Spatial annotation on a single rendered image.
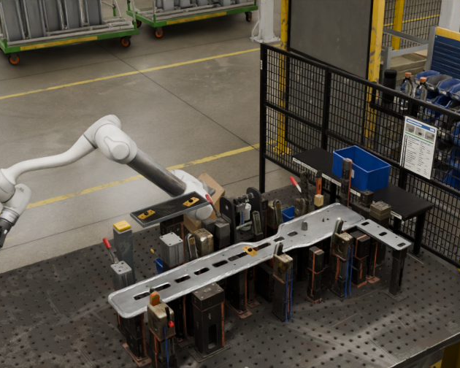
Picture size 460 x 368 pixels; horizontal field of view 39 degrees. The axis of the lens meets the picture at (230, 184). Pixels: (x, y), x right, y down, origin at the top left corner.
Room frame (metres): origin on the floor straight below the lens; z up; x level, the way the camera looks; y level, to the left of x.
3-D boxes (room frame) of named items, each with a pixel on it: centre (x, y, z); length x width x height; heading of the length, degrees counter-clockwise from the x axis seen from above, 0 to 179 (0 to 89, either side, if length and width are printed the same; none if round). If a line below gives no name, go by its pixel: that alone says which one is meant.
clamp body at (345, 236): (2.67, -0.54, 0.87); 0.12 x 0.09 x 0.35; 35
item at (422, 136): (3.10, -0.99, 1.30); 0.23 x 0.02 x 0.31; 35
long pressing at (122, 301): (2.59, -0.08, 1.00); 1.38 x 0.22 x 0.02; 125
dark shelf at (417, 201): (3.28, -0.72, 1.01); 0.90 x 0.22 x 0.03; 35
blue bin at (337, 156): (3.27, -0.73, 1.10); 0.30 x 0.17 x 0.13; 29
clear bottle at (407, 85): (3.32, -0.95, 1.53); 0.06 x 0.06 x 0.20
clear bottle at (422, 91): (3.24, -1.00, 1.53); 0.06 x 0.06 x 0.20
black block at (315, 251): (2.62, -0.41, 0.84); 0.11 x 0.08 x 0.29; 35
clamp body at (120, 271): (2.41, 0.49, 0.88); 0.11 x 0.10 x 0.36; 35
